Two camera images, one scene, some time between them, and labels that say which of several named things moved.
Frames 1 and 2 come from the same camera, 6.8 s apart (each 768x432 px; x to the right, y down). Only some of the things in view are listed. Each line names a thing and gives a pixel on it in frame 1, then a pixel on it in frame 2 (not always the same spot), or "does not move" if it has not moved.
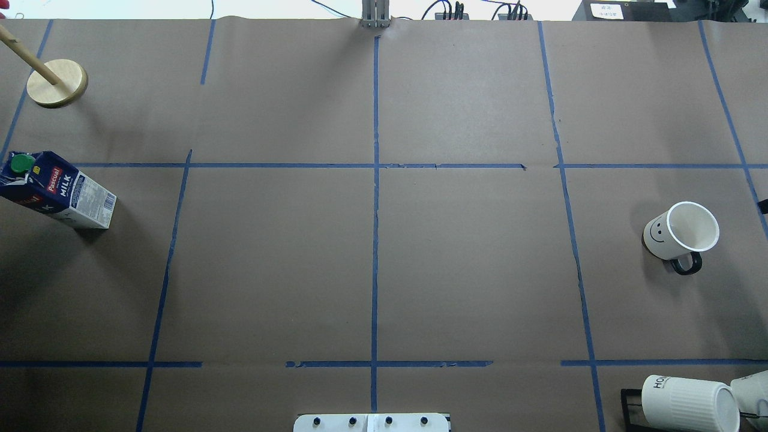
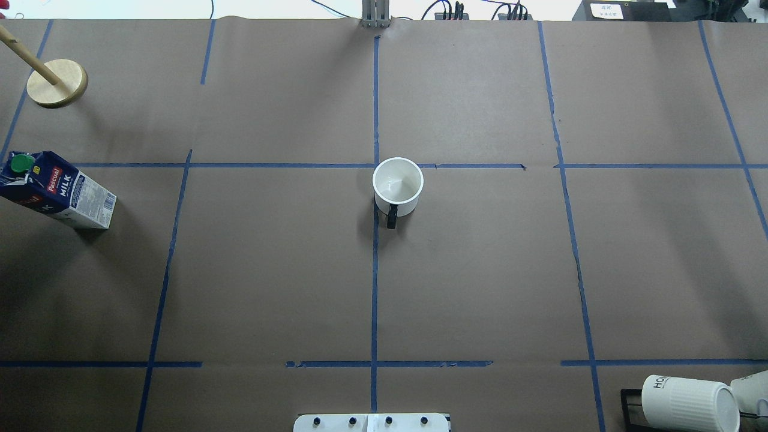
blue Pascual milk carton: x=41 y=181 does not move
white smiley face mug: x=680 y=234 -> x=397 y=183
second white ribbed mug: x=752 y=393 does not move
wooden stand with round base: x=56 y=83 does not move
